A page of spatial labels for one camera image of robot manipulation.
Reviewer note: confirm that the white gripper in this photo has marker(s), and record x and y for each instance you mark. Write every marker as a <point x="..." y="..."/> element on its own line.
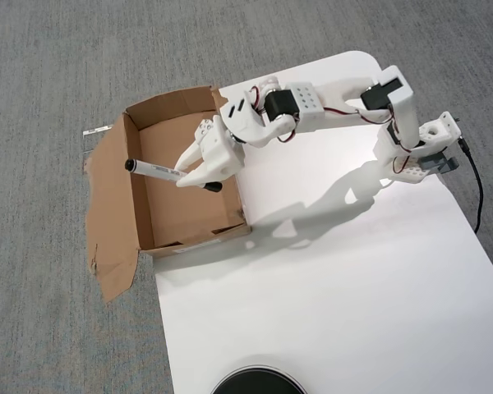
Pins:
<point x="218" y="158"/>

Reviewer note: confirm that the white marker pen black cap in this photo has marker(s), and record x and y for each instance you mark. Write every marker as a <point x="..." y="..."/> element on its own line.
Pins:
<point x="148" y="167"/>

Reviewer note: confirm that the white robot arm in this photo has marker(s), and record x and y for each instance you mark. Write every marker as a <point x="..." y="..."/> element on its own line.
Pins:
<point x="308" y="100"/>

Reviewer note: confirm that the open brown cardboard box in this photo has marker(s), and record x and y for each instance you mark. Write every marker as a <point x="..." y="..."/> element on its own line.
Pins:
<point x="176" y="217"/>

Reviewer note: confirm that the white paper strip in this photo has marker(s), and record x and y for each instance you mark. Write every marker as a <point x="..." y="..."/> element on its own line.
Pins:
<point x="96" y="131"/>

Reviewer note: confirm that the black round object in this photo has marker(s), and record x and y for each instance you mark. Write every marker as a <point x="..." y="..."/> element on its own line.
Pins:
<point x="259" y="381"/>

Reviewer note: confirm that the grey table clamp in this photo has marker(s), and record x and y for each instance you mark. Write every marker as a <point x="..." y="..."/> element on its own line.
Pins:
<point x="443" y="164"/>

